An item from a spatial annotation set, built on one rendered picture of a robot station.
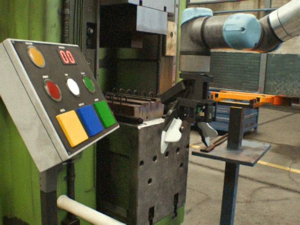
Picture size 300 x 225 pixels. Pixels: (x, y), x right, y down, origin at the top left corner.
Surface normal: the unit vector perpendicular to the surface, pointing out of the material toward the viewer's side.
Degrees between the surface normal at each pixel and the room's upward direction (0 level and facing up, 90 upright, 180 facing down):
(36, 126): 90
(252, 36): 90
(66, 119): 60
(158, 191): 90
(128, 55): 90
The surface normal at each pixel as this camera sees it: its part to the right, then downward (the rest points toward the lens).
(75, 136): 0.86, -0.43
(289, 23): -0.61, 0.44
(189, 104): -0.84, 0.06
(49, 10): 0.79, 0.13
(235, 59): -0.65, 0.06
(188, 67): -0.47, 0.12
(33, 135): -0.22, 0.15
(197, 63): 0.12, 0.18
